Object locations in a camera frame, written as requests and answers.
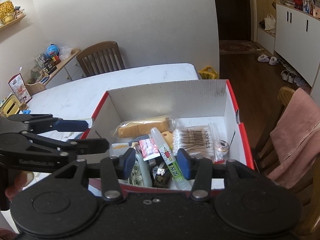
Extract patterned rug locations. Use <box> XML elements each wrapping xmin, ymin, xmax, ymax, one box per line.
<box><xmin>219</xmin><ymin>41</ymin><xmax>260</xmax><ymax>55</ymax></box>

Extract clear plastic bag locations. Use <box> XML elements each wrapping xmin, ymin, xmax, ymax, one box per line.
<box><xmin>59</xmin><ymin>46</ymin><xmax>73</xmax><ymax>59</ymax></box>

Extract packaged yellow cake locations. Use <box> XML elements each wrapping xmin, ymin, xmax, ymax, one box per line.
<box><xmin>117</xmin><ymin>116</ymin><xmax>172</xmax><ymax>138</ymax></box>

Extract round-backed wooden chair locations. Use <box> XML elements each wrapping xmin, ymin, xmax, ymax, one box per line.
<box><xmin>252</xmin><ymin>86</ymin><xmax>320</xmax><ymax>240</ymax></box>

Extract pink towel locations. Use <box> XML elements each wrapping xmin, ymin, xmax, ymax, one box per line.
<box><xmin>269</xmin><ymin>87</ymin><xmax>320</xmax><ymax>189</ymax></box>

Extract yellow tissue box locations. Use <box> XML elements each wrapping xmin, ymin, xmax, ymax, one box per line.
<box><xmin>0</xmin><ymin>94</ymin><xmax>23</xmax><ymax>117</ymax></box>

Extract bag of cotton swabs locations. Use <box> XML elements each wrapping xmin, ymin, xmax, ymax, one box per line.
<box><xmin>172</xmin><ymin>123</ymin><xmax>223</xmax><ymax>162</ymax></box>

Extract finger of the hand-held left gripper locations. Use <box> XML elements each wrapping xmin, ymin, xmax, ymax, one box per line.
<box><xmin>7</xmin><ymin>114</ymin><xmax>89</xmax><ymax>134</ymax></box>
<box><xmin>24</xmin><ymin>132</ymin><xmax>110</xmax><ymax>157</ymax></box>

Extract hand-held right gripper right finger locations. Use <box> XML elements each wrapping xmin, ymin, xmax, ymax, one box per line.
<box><xmin>178</xmin><ymin>148</ymin><xmax>260</xmax><ymax>202</ymax></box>

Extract grey-green oval case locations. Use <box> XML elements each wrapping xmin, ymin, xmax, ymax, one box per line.
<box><xmin>128</xmin><ymin>152</ymin><xmax>153</xmax><ymax>187</ymax></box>

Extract small light wooden seat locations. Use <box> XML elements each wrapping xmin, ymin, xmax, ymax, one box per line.
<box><xmin>25</xmin><ymin>82</ymin><xmax>47</xmax><ymax>96</ymax></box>

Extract red printed card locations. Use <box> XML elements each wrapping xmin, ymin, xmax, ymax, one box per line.
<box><xmin>8</xmin><ymin>73</ymin><xmax>32</xmax><ymax>101</ymax></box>

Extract yellow mesh bag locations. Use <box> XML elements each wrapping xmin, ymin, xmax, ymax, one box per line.
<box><xmin>198</xmin><ymin>66</ymin><xmax>220</xmax><ymax>80</ymax></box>

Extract wooden sideboard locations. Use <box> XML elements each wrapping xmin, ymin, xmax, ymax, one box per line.
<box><xmin>26</xmin><ymin>47</ymin><xmax>87</xmax><ymax>95</ymax></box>

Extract pink sachet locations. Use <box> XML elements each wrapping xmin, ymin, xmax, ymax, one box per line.
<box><xmin>138</xmin><ymin>136</ymin><xmax>160</xmax><ymax>161</ymax></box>

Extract wooden wall shelf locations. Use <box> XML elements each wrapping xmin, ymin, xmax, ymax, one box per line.
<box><xmin>0</xmin><ymin>14</ymin><xmax>27</xmax><ymax>32</ymax></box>

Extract dark slatted wooden chair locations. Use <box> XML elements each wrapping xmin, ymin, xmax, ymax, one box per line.
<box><xmin>76</xmin><ymin>41</ymin><xmax>125</xmax><ymax>77</ymax></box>

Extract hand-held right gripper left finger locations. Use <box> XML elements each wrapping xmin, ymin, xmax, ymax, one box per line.
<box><xmin>50</xmin><ymin>148</ymin><xmax>136</xmax><ymax>202</ymax></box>

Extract white glue tube green label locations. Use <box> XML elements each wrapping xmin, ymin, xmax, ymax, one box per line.
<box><xmin>150</xmin><ymin>127</ymin><xmax>193</xmax><ymax>190</ymax></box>

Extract red cardboard box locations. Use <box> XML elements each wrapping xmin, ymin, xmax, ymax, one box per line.
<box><xmin>86</xmin><ymin>79</ymin><xmax>255</xmax><ymax>198</ymax></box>

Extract white lower cabinet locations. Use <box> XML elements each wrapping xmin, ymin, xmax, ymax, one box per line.
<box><xmin>274</xmin><ymin>3</ymin><xmax>320</xmax><ymax>88</ymax></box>

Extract person's left hand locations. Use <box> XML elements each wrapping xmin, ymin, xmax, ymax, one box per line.
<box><xmin>5</xmin><ymin>172</ymin><xmax>34</xmax><ymax>202</ymax></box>

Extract black snack packet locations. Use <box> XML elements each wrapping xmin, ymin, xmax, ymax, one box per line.
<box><xmin>149</xmin><ymin>161</ymin><xmax>173</xmax><ymax>188</ymax></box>

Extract dark door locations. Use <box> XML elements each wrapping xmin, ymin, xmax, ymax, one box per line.
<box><xmin>214</xmin><ymin>0</ymin><xmax>255</xmax><ymax>42</ymax></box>

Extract yellow plush toy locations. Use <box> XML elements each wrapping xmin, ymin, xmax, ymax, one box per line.
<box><xmin>161</xmin><ymin>130</ymin><xmax>175</xmax><ymax>150</ymax></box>

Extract white tote bag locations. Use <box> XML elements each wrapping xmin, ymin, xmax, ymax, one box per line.
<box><xmin>264</xmin><ymin>14</ymin><xmax>277</xmax><ymax>30</ymax></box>

